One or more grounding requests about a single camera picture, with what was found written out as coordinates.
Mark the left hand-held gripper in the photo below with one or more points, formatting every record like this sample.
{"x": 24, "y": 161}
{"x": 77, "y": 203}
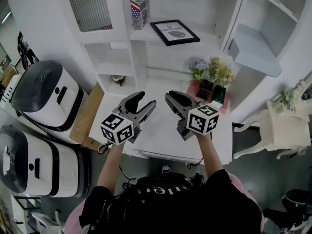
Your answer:
{"x": 117, "y": 129}

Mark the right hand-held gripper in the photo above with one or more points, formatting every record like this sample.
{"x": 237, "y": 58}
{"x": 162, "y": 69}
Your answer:
{"x": 202, "y": 121}

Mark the black picture frame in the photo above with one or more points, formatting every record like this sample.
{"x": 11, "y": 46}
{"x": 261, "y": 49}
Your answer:
{"x": 180, "y": 41}

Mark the white shelf unit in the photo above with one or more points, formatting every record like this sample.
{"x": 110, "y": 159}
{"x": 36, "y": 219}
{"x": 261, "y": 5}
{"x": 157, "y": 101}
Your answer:
{"x": 142, "y": 36}

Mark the person's left forearm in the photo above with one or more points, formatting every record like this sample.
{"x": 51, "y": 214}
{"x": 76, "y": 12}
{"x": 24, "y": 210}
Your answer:
{"x": 113, "y": 167}

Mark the person's right forearm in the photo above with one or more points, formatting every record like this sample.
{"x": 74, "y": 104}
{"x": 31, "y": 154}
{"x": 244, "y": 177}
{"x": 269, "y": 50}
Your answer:
{"x": 209, "y": 155}

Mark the pink mat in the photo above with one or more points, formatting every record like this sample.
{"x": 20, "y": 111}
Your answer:
{"x": 192, "y": 88}

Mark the black square flower pot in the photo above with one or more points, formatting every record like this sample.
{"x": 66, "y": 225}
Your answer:
{"x": 204, "y": 90}

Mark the brown white round ornament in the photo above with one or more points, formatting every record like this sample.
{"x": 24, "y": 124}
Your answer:
{"x": 119, "y": 79}

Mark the small white card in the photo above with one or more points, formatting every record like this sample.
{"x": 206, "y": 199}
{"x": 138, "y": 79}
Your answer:
{"x": 216, "y": 105}

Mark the blue artificial flowers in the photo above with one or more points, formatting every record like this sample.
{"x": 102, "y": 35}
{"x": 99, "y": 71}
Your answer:
{"x": 198, "y": 67}

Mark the dark green flower pot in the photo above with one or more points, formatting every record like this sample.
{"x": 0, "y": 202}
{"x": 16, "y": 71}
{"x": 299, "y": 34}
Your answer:
{"x": 219, "y": 95}

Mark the yellow artificial flowers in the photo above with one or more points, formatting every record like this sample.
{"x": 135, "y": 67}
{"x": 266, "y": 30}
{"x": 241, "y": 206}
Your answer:
{"x": 220, "y": 72}

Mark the brown cardboard box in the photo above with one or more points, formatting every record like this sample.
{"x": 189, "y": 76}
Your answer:
{"x": 85, "y": 121}

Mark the person's black white shoe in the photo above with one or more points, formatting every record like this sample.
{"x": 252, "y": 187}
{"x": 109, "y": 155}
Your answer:
{"x": 166, "y": 169}

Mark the white black machine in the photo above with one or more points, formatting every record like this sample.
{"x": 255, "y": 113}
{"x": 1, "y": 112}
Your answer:
{"x": 36, "y": 164}
{"x": 46, "y": 94}

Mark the flag print box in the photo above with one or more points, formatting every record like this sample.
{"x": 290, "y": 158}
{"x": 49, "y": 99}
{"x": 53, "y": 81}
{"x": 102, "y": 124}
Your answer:
{"x": 139, "y": 8}

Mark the white ornate chair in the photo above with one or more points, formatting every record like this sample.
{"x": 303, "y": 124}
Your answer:
{"x": 280, "y": 130}

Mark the person's black pink shirt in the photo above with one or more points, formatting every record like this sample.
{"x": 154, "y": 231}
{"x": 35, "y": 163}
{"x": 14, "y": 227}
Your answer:
{"x": 175, "y": 208}

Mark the small pale flower bunch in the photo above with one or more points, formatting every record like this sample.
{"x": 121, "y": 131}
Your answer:
{"x": 287, "y": 95}

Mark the ribbed glass cabinet door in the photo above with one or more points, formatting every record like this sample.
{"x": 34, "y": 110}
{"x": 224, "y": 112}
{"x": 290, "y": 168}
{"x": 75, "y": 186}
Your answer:
{"x": 89, "y": 7}

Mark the black tangled equipment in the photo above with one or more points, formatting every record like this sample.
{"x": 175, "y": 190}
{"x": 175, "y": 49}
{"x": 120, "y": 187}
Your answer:
{"x": 25, "y": 51}

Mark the white tall bookcase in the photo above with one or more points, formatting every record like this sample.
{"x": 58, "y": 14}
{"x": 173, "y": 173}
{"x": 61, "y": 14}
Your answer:
{"x": 275, "y": 13}

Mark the black equipment with white rim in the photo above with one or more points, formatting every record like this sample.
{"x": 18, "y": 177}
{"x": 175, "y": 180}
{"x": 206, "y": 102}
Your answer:
{"x": 292, "y": 203}

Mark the white metal stand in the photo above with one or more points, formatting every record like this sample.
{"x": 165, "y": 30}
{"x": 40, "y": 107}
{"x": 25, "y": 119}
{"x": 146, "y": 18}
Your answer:
{"x": 26, "y": 213}

